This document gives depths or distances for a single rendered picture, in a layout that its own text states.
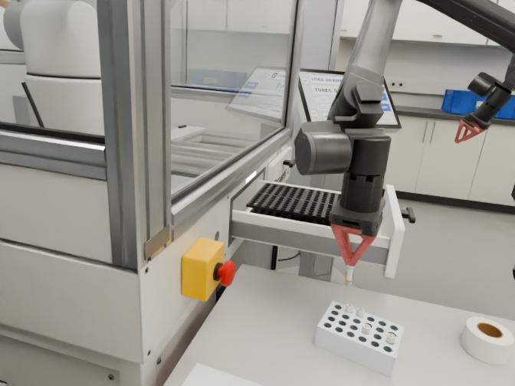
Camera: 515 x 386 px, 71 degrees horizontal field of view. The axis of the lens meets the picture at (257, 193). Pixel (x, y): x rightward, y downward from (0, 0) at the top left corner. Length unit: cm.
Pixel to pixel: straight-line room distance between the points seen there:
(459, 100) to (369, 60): 345
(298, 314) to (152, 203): 37
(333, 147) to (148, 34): 25
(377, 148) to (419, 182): 349
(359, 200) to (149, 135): 29
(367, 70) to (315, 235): 33
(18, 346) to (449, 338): 71
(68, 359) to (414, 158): 360
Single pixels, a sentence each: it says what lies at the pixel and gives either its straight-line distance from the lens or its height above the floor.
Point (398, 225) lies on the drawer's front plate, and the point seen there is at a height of 93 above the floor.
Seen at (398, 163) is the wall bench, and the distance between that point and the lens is 390.
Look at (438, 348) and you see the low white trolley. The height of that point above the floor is 76.
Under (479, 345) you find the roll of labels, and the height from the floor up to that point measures 79.
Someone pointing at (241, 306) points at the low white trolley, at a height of 76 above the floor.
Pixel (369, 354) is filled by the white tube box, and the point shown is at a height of 79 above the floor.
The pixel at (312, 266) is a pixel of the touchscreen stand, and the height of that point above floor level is 19.
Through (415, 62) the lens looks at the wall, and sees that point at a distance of 451.
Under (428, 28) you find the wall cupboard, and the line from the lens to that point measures 418.
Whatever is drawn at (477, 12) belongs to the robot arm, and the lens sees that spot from 93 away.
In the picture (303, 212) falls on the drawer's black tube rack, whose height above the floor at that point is 90.
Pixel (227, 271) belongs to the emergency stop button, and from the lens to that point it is 57.
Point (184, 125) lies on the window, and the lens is 54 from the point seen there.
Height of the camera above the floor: 118
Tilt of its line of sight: 19 degrees down
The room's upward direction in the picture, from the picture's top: 4 degrees clockwise
